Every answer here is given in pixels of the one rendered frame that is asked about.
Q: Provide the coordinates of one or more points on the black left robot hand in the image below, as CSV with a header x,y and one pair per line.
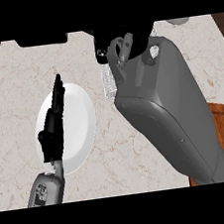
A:
x,y
53,131

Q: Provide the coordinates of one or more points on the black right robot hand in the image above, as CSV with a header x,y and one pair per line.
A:
x,y
107,34

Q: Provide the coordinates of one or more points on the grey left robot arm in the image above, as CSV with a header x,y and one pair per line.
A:
x,y
44,191

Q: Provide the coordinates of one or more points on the white oval plate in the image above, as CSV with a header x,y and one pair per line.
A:
x,y
78,121

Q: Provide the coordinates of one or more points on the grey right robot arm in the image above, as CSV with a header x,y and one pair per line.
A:
x,y
164,110

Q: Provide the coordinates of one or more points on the black appliance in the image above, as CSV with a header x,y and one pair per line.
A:
x,y
41,40

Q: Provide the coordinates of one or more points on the pale grey round object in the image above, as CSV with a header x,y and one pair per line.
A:
x,y
178,21

